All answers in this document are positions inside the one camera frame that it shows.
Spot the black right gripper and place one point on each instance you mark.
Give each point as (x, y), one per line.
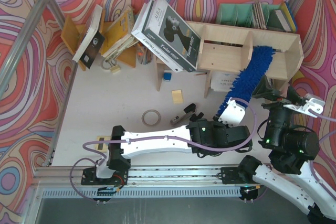
(274, 98)

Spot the black plastic clip piece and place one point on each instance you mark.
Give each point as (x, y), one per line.
(196, 117)

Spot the blue fluffy duster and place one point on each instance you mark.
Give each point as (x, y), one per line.
(261, 59)

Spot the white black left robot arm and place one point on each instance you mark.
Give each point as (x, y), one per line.
(201, 137)

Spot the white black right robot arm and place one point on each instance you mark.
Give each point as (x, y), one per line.
(293, 149)

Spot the light wooden bookshelf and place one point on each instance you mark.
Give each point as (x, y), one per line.
(229, 49)

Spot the grey black stapler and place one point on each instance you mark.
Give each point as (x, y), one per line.
(185, 114)

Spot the white spiral notebook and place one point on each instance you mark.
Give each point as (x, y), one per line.
(223, 82)

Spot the yellow sticky note pad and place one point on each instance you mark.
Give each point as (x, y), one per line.
(177, 96)

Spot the blue stamp block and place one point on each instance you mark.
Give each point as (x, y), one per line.
(167, 76)

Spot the blue yellow book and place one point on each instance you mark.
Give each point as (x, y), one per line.
(287, 16)

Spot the green desk organizer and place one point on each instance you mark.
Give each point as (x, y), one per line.
(263, 16)

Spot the pencil holder with pens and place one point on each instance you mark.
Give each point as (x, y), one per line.
(143, 54)

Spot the blue yellow calculator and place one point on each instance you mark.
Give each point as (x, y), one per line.
(101, 146)

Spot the brass padlock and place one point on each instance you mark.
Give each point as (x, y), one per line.
(110, 65)

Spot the yellow worn book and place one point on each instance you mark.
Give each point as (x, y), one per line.
(118, 35)

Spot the white book black cover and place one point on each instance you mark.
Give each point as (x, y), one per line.
(90, 39)

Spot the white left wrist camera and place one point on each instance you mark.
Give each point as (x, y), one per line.
(234, 112)

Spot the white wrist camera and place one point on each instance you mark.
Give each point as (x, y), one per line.
(234, 112)
(312, 106)

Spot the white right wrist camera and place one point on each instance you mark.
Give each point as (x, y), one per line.
(312, 106)

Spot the aluminium mounting rail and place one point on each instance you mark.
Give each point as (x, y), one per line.
(169, 175)

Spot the aluminium frame post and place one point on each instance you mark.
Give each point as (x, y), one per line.
(21, 42)

